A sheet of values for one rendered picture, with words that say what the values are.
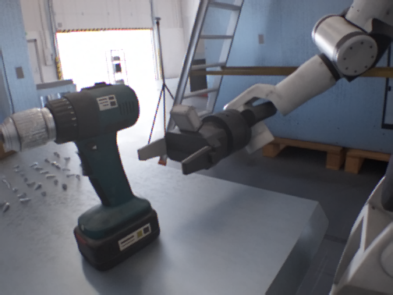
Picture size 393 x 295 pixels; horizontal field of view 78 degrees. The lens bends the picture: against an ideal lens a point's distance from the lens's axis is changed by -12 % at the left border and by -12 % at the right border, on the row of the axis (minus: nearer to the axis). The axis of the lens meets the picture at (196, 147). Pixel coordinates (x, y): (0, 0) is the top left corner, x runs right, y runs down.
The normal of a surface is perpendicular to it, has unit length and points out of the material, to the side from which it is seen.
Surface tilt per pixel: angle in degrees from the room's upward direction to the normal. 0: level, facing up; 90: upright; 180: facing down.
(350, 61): 114
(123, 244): 90
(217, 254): 0
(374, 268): 90
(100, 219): 9
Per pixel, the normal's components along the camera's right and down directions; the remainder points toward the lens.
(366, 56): 0.03, 0.68
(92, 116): 0.67, 0.17
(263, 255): -0.08, -0.94
